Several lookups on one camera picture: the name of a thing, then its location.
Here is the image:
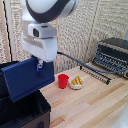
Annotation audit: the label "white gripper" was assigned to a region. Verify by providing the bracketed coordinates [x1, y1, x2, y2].
[20, 34, 58, 73]

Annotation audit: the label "dark blue hardcover book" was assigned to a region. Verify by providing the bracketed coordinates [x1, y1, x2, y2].
[1, 56, 56, 104]

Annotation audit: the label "red plastic cup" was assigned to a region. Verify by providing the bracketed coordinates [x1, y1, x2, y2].
[57, 73, 70, 89]

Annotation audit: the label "yellow food pieces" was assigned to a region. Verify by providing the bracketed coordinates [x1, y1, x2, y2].
[70, 75, 84, 87]

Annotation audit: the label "white bowl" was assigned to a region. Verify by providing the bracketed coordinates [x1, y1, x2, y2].
[68, 76, 86, 91]

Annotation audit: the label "black fabric storage box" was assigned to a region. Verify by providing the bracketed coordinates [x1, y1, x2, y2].
[0, 60, 52, 128]

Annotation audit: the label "black toaster oven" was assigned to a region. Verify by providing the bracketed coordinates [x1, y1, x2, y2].
[91, 37, 128, 80]

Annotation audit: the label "thin black vertical cord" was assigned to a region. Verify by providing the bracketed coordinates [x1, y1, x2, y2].
[1, 0, 13, 63]

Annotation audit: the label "black wire oven rack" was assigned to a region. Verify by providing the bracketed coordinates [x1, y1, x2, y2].
[79, 64, 112, 86]

